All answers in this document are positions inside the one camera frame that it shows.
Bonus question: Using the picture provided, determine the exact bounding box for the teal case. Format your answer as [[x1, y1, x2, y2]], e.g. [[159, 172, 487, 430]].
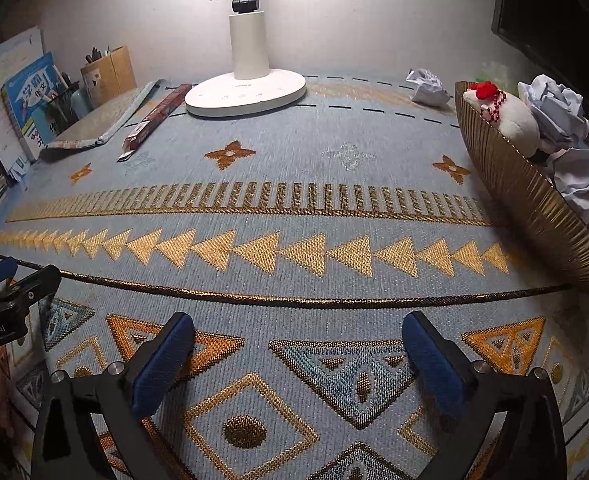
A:
[[72, 87, 92, 117]]

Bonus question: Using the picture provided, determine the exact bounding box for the black mesh pen holder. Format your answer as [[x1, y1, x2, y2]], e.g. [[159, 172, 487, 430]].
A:
[[44, 82, 82, 133]]

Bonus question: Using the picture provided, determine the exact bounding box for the long maroon box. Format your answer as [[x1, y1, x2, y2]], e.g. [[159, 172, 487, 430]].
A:
[[117, 84, 194, 162]]

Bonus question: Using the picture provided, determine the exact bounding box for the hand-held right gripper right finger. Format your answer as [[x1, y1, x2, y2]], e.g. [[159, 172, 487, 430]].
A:
[[401, 311, 568, 480]]

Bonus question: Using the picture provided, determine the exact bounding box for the blue patterned woven mat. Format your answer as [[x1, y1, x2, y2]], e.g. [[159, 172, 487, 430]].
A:
[[0, 72, 589, 480]]

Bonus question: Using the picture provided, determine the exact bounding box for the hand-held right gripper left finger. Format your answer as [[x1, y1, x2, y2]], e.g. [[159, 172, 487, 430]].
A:
[[32, 311, 196, 480]]

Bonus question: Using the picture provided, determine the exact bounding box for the white paper ball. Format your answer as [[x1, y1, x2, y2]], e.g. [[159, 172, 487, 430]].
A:
[[405, 67, 450, 107], [518, 74, 589, 153], [544, 147, 589, 223]]

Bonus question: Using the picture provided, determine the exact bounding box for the white cat plush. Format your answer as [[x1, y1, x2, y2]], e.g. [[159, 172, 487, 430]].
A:
[[461, 80, 542, 156]]

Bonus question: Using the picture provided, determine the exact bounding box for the wooden cylinder pen holder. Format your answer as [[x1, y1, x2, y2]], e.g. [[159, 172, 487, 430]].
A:
[[80, 46, 138, 108]]

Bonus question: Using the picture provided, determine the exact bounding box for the white desk lamp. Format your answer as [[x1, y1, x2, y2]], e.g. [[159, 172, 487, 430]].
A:
[[184, 0, 307, 118]]

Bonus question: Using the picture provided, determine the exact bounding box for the blue cover workbook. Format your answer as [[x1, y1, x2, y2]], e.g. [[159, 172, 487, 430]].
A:
[[0, 52, 62, 161]]

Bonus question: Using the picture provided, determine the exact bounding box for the brown ribbed glass plate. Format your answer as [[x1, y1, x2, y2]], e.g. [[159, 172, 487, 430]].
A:
[[454, 80, 589, 296]]

